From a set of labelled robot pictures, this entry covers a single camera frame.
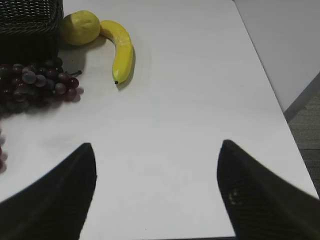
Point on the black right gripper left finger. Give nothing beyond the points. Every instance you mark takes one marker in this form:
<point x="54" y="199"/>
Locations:
<point x="55" y="207"/>

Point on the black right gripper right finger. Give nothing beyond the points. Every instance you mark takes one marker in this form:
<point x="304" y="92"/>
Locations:
<point x="260" y="204"/>

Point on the yellow banana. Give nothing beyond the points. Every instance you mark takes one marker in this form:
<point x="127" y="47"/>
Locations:
<point x="123" y="60"/>

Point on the dark woven basket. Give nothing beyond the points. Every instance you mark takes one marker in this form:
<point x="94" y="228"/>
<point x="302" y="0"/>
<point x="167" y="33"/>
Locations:
<point x="29" y="30"/>

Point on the purple grape bunch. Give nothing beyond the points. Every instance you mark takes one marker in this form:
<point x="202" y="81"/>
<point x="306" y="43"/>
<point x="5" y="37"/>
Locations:
<point x="35" y="101"/>

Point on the yellow lemon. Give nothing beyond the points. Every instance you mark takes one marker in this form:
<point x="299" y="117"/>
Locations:
<point x="80" y="28"/>

